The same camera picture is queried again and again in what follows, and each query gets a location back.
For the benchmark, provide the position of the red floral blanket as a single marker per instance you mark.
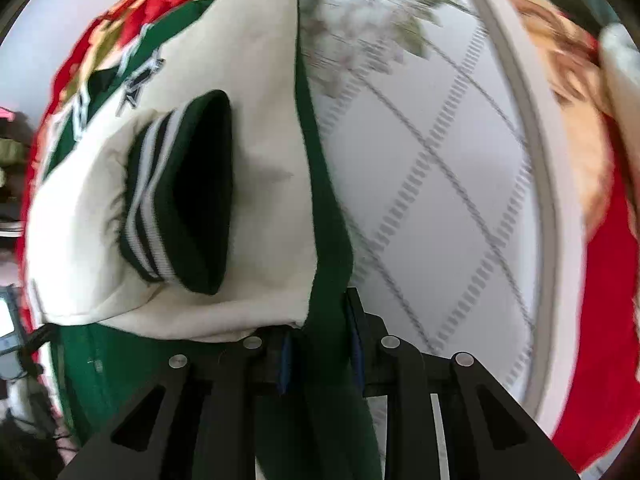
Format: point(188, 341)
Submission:
point(610, 320)

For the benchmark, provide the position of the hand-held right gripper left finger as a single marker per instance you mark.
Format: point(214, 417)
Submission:
point(285, 366)

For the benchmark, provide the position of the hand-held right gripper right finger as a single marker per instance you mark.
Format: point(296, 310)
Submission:
point(355, 345)

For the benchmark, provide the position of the white checked bed sheet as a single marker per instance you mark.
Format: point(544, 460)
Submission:
point(450, 170)

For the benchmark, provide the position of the green and cream varsity jacket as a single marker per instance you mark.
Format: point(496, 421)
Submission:
point(250, 160)

